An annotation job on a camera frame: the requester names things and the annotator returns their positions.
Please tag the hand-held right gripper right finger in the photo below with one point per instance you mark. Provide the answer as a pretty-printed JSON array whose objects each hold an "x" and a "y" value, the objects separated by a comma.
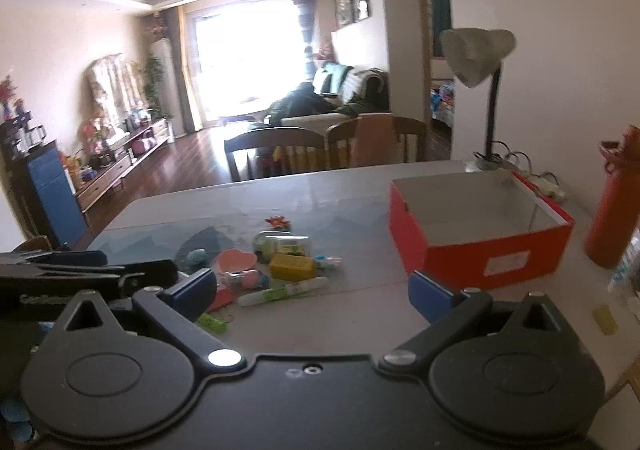
[{"x": 430, "y": 297}]

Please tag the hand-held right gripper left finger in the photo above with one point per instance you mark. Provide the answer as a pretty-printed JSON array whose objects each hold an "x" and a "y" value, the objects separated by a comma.
[{"x": 192, "y": 290}]

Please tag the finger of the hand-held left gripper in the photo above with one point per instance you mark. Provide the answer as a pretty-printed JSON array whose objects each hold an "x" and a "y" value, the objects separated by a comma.
[
  {"x": 80, "y": 258},
  {"x": 140, "y": 275}
]

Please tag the coral plastic piece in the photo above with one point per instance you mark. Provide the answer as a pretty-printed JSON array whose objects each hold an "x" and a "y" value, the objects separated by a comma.
[{"x": 221, "y": 300}]

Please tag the teal toy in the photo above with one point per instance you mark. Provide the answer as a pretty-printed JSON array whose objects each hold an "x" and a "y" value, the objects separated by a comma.
[{"x": 196, "y": 257}]

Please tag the green plastic toy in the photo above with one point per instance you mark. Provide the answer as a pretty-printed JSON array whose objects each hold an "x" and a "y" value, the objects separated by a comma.
[{"x": 212, "y": 322}]

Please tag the red cardboard box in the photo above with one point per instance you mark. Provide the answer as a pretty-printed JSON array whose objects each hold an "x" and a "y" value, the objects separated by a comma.
[{"x": 450, "y": 255}]

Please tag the pig doll figurine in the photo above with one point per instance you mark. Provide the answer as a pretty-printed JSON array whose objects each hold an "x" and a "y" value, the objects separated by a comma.
[{"x": 252, "y": 278}]

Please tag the glass jar silver lid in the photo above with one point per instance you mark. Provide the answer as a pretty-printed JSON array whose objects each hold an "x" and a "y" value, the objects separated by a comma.
[{"x": 272, "y": 245}]

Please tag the clear tube with label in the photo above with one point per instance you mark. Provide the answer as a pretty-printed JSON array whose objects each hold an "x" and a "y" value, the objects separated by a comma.
[{"x": 285, "y": 291}]

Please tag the yellow block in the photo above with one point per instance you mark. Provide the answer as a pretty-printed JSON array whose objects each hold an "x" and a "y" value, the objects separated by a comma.
[{"x": 292, "y": 267}]

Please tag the wooden chair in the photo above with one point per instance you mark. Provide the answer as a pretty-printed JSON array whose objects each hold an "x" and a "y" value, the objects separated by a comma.
[
  {"x": 35, "y": 244},
  {"x": 342, "y": 129},
  {"x": 272, "y": 137}
]

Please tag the pink heart-shaped container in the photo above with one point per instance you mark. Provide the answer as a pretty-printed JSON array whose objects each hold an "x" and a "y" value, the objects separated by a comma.
[{"x": 235, "y": 261}]

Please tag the blue black water dispenser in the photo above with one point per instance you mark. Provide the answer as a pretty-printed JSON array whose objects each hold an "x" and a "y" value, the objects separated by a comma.
[{"x": 50, "y": 190}]

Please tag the wooden TV cabinet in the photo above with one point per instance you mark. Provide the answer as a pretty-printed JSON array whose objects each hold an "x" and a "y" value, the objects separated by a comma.
[{"x": 100, "y": 180}]

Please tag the small colourful toy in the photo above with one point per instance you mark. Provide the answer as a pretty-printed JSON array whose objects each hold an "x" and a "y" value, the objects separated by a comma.
[{"x": 327, "y": 261}]

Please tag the white power strip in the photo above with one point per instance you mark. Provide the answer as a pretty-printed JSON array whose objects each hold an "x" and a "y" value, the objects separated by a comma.
[{"x": 547, "y": 190}]

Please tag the pink cloth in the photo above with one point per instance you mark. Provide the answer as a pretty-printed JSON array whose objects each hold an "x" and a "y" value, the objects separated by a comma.
[{"x": 375, "y": 139}]

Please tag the patterned cover cloth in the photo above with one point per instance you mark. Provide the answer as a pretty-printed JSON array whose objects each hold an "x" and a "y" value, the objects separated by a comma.
[{"x": 112, "y": 79}]

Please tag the red flowers in vase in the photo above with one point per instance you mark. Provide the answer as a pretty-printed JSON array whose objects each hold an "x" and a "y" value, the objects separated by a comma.
[{"x": 6, "y": 89}]

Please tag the white coffee table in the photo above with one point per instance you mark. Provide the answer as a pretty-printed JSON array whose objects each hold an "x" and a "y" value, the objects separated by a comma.
[{"x": 250, "y": 104}]

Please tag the colourful bedding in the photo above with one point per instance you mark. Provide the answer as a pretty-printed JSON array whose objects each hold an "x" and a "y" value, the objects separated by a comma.
[{"x": 442, "y": 102}]

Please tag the white standing air conditioner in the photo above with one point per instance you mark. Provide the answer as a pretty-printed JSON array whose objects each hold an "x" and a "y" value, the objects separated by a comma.
[{"x": 162, "y": 79}]

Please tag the clear plastic bottle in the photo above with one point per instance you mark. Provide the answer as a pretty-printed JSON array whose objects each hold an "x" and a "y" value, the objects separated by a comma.
[{"x": 627, "y": 270}]

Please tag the green potted plant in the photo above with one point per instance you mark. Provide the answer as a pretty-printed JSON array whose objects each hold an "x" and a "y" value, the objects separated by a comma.
[{"x": 152, "y": 69}]

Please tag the red water bottle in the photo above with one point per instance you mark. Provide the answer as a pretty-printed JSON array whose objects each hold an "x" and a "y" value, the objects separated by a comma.
[{"x": 612, "y": 210}]

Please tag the beige sofa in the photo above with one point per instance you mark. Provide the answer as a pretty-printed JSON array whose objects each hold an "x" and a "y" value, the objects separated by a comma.
[{"x": 310, "y": 122}]

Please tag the dark clothes pile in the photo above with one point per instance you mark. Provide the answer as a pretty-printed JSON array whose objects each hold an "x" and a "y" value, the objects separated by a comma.
[{"x": 300, "y": 102}]

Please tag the grey curtain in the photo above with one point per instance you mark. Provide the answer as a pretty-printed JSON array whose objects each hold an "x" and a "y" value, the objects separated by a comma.
[
  {"x": 180, "y": 54},
  {"x": 305, "y": 14}
]

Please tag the white desk lamp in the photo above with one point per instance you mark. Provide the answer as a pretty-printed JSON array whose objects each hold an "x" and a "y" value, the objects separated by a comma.
[{"x": 475, "y": 54}]

